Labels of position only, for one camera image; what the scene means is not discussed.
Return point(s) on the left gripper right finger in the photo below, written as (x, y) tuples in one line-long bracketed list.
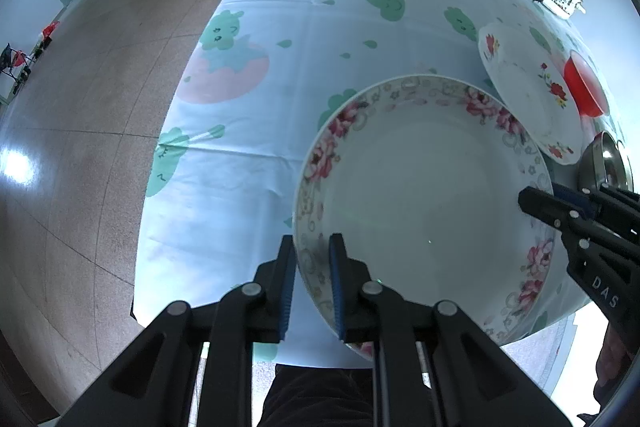
[(365, 311)]

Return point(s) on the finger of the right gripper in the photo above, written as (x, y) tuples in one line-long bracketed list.
[(545, 208), (575, 200)]

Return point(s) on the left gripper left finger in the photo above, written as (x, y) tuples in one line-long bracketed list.
[(255, 312)]

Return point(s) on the stainless steel bowl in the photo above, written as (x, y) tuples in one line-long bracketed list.
[(604, 162)]

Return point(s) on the red plastic bowl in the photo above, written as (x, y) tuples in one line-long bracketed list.
[(585, 87)]

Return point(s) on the white plate red flowers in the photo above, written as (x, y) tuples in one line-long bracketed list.
[(534, 91)]

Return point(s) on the person's right hand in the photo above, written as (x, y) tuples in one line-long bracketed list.
[(612, 364)]

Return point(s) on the green cloud tablecloth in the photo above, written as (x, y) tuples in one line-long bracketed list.
[(263, 78)]

